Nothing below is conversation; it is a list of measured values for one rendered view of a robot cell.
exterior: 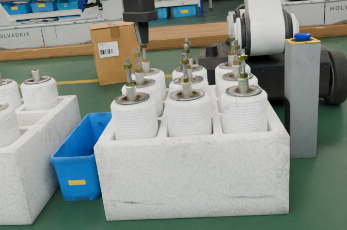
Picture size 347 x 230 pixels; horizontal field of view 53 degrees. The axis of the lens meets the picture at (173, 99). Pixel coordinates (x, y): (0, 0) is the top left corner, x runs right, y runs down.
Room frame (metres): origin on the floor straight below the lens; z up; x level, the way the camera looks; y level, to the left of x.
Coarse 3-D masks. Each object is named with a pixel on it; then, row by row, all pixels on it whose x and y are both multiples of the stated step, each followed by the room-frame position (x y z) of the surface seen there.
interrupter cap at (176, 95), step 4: (192, 88) 0.74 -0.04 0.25; (172, 92) 0.72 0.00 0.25; (176, 92) 0.73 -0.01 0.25; (180, 92) 0.72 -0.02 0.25; (192, 92) 0.72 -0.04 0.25; (196, 92) 0.71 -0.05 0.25; (200, 92) 0.71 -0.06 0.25; (204, 92) 0.70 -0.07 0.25; (172, 96) 0.70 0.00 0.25; (176, 96) 0.69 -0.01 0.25; (180, 96) 0.70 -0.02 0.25; (192, 96) 0.69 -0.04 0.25; (196, 96) 0.68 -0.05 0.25; (200, 96) 0.68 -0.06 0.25; (176, 100) 0.67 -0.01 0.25; (180, 100) 0.67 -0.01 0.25; (184, 100) 0.67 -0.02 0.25; (188, 100) 0.67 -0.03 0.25
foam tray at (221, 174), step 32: (160, 128) 0.71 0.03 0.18; (96, 160) 0.65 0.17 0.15; (128, 160) 0.64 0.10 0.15; (160, 160) 0.63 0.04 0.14; (192, 160) 0.63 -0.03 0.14; (224, 160) 0.62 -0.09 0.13; (256, 160) 0.62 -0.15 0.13; (288, 160) 0.61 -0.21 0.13; (128, 192) 0.64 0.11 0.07; (160, 192) 0.63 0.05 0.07; (192, 192) 0.63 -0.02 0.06; (224, 192) 0.62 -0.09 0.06; (256, 192) 0.62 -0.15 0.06; (288, 192) 0.61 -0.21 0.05
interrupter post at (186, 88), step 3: (183, 84) 0.69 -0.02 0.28; (186, 84) 0.69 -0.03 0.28; (189, 84) 0.69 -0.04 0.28; (183, 87) 0.70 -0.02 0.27; (186, 87) 0.69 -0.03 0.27; (189, 87) 0.69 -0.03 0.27; (183, 90) 0.70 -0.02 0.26; (186, 90) 0.69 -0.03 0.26; (189, 90) 0.69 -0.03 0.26; (183, 93) 0.70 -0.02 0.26; (186, 93) 0.69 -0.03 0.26; (189, 93) 0.69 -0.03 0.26; (183, 96) 0.70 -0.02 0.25; (186, 96) 0.69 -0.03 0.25; (189, 96) 0.69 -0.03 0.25
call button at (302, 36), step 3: (297, 33) 0.88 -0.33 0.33; (300, 33) 0.88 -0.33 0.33; (303, 33) 0.87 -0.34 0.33; (306, 33) 0.87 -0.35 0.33; (309, 33) 0.87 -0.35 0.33; (294, 36) 0.87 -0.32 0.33; (297, 36) 0.86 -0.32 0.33; (300, 36) 0.85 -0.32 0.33; (303, 36) 0.85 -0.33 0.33; (306, 36) 0.85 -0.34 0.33; (309, 36) 0.85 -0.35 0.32; (297, 39) 0.86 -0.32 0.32; (300, 39) 0.86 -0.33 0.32; (303, 39) 0.85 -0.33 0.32; (306, 39) 0.85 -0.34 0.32
